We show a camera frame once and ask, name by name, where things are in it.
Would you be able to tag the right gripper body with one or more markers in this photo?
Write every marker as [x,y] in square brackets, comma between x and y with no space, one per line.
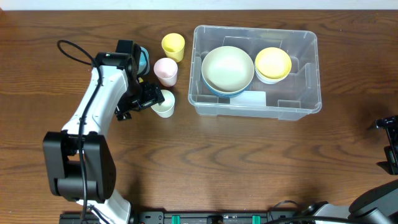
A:
[389,144]

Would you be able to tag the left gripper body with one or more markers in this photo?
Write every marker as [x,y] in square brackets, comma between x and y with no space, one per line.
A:
[144,101]

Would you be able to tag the pale green white cup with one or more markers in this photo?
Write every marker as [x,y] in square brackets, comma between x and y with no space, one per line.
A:
[167,107]

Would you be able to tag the pink cup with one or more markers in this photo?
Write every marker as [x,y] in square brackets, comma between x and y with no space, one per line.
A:
[166,71]

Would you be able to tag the light blue cup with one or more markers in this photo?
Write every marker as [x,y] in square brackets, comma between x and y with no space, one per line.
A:
[144,65]

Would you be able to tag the yellow cup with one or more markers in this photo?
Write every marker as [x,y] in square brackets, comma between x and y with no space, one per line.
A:
[173,45]

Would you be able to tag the dark blue bowl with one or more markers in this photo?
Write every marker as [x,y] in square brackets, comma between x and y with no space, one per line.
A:
[222,95]
[212,89]

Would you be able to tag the beige bowl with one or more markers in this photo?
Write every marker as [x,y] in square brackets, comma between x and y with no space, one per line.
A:
[227,69]

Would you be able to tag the grey bowl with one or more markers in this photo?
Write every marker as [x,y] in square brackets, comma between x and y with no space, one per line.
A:
[258,73]

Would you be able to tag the white bowl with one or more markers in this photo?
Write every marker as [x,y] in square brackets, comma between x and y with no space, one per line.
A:
[268,80]

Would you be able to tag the yellow bowl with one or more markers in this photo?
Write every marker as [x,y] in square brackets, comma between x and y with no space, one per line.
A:
[273,63]

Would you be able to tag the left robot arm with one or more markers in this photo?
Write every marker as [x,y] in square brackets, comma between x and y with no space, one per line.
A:
[79,164]

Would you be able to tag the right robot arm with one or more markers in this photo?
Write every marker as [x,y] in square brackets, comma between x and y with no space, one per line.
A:
[378,205]

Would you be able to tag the clear plastic storage container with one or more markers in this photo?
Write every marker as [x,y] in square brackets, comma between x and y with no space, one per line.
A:
[292,98]

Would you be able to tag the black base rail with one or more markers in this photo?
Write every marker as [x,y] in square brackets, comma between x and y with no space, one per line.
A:
[158,217]

